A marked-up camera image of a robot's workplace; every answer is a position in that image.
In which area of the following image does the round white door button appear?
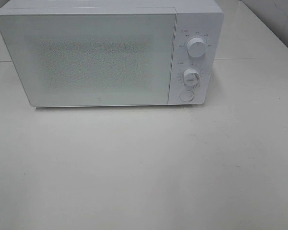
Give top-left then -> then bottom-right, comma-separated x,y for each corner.
180,90 -> 195,102

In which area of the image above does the white microwave oven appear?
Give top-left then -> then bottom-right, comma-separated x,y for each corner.
0,0 -> 224,105

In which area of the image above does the white microwave door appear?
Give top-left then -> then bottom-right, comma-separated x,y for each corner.
0,12 -> 176,107

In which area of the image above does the upper white power knob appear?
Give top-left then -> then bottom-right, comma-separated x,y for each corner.
186,36 -> 207,58

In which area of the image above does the white timer knob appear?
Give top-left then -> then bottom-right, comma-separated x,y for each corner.
183,68 -> 200,87

